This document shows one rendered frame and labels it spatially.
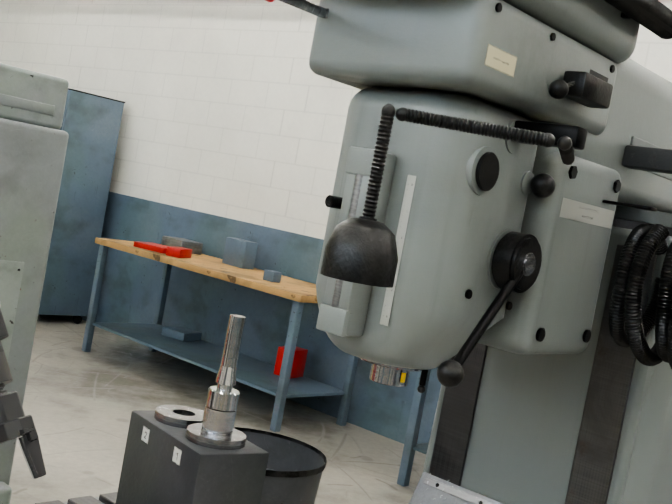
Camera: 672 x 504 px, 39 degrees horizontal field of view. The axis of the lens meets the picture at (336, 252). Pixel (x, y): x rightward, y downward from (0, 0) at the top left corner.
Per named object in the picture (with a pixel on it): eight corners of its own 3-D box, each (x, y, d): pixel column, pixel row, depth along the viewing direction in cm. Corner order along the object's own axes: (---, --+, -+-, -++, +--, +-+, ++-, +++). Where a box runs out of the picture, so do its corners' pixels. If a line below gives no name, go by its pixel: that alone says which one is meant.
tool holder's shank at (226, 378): (209, 386, 141) (223, 312, 140) (228, 386, 142) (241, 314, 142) (220, 392, 138) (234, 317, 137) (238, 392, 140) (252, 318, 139)
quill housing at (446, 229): (417, 382, 102) (473, 89, 101) (283, 338, 116) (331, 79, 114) (506, 378, 117) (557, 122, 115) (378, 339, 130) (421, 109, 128)
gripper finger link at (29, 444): (29, 480, 128) (16, 436, 128) (45, 474, 131) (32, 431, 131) (38, 477, 127) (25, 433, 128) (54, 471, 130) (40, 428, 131)
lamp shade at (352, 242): (316, 275, 89) (328, 210, 88) (324, 271, 96) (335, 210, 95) (391, 289, 88) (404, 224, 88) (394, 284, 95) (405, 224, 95)
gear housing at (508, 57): (471, 83, 97) (490, -14, 96) (300, 71, 112) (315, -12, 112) (610, 139, 122) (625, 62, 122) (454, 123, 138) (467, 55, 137)
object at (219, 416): (195, 427, 141) (201, 391, 141) (222, 427, 144) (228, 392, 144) (210, 436, 137) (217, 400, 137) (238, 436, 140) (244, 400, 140)
